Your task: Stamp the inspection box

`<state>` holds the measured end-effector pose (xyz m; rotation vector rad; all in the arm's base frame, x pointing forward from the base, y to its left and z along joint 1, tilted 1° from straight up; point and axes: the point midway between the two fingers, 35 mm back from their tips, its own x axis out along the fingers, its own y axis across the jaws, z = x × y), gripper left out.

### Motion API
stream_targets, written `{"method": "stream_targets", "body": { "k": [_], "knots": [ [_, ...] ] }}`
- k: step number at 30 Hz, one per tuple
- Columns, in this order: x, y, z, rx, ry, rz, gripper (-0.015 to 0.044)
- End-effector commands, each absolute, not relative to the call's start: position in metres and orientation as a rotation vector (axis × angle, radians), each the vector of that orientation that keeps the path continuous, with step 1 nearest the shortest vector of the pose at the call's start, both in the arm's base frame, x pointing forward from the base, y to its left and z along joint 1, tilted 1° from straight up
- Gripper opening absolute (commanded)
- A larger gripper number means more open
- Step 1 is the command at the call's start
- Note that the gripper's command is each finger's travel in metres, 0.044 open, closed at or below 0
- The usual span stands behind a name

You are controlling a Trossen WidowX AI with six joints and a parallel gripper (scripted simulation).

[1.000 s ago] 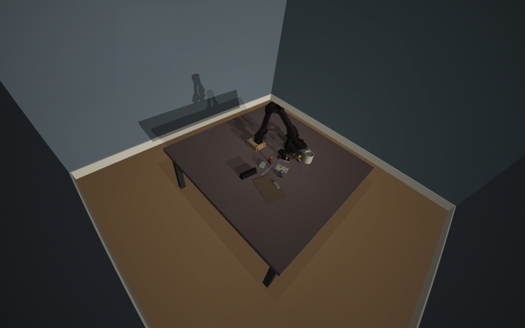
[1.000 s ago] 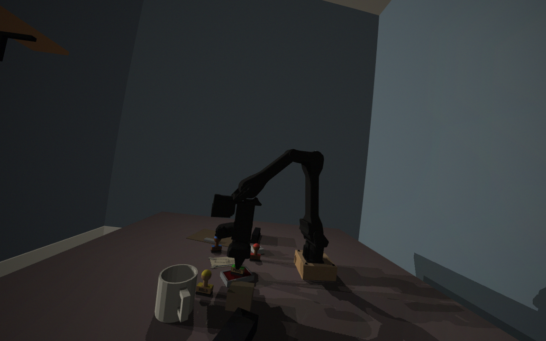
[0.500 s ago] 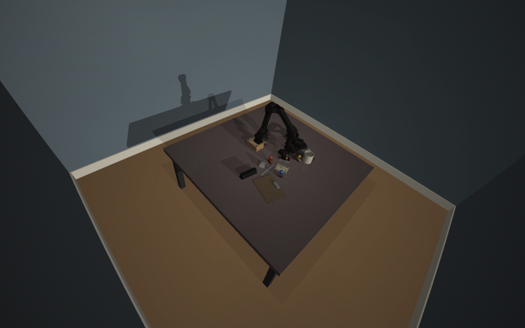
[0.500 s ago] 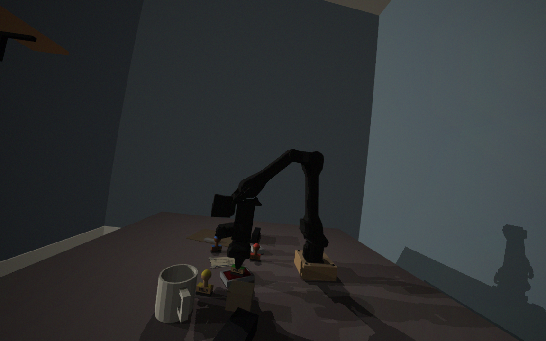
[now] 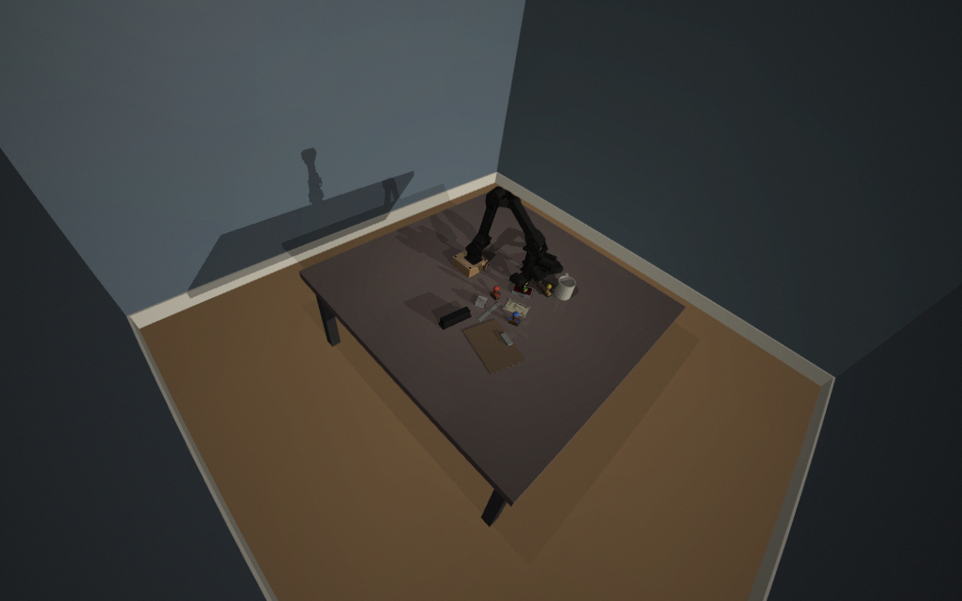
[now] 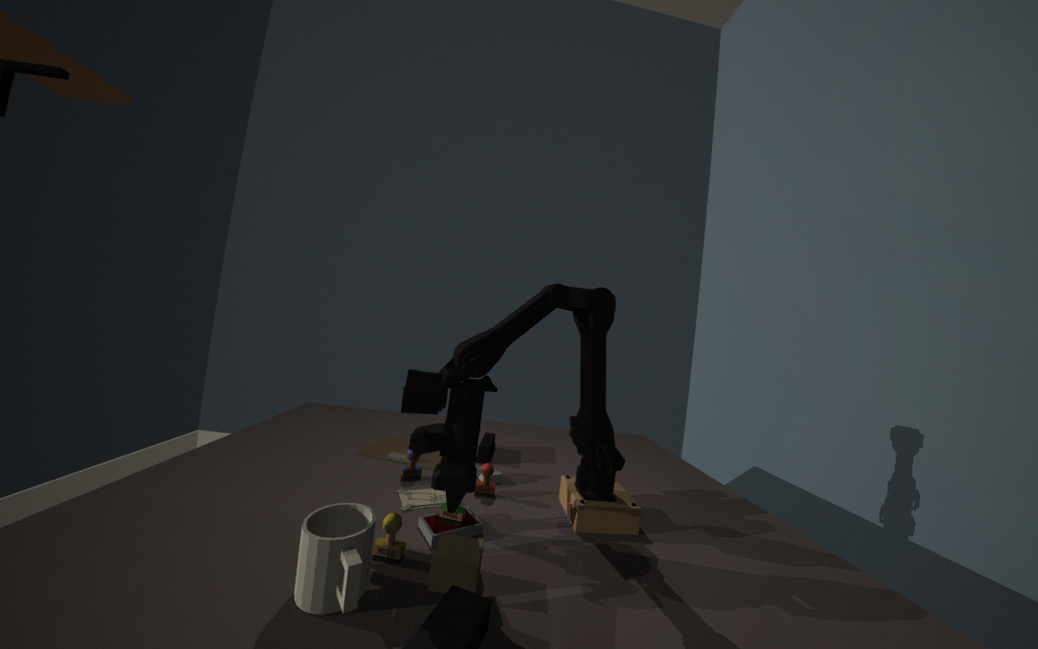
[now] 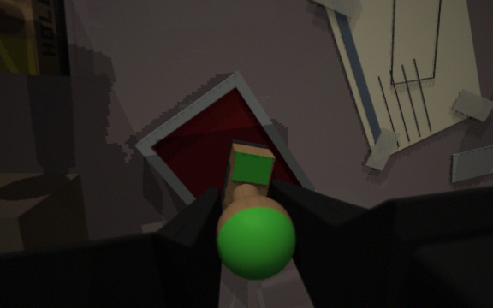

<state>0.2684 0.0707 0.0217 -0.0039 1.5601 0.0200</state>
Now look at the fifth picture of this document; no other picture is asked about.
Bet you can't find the grey mug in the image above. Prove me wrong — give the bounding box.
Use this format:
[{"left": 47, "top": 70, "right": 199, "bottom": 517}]
[{"left": 554, "top": 273, "right": 576, "bottom": 301}]

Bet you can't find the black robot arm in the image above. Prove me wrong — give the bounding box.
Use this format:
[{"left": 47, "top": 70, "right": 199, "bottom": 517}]
[{"left": 464, "top": 187, "right": 557, "bottom": 282}]

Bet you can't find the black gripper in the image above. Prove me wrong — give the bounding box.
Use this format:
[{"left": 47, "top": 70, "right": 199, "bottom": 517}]
[{"left": 509, "top": 260, "right": 539, "bottom": 288}]

